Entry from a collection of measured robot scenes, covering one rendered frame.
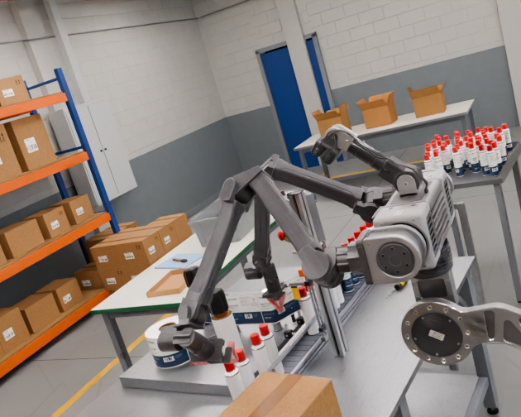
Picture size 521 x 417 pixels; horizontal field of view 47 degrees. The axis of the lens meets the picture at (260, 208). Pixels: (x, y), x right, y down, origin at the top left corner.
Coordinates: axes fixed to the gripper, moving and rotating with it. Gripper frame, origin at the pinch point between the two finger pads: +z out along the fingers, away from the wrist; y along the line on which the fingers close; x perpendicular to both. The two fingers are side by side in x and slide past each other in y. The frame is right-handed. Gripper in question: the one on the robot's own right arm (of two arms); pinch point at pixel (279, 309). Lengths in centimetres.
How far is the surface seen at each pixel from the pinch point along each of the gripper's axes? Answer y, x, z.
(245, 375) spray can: 41.0, 7.7, 2.7
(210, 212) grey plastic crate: -175, -163, 8
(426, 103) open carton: -537, -90, 9
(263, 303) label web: -9.0, -13.8, 1.5
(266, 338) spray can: 23.8, 7.7, -1.2
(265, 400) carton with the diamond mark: 69, 36, -10
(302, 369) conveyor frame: 14.4, 12.6, 17.2
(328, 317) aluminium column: 0.4, 21.2, 2.8
